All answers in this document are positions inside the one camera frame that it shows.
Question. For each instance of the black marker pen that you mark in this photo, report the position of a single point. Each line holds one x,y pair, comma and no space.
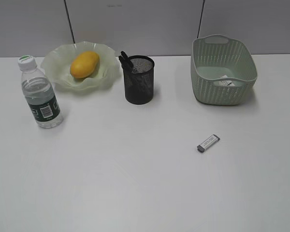
126,56
127,64

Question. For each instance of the yellow mango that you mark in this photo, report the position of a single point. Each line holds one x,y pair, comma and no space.
84,65

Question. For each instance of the white waste paper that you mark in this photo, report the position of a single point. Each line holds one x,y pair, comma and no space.
224,82

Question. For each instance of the clear water bottle green label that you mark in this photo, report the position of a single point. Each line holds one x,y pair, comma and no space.
39,94

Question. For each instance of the black mesh pen holder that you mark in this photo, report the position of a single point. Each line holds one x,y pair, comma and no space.
139,82

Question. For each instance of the grey white eraser upper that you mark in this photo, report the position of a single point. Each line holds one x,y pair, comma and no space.
205,145

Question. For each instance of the pale green plastic basket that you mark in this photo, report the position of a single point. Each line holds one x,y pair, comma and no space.
215,56

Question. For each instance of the pale green wavy glass plate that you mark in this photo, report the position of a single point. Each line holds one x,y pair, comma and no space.
57,63

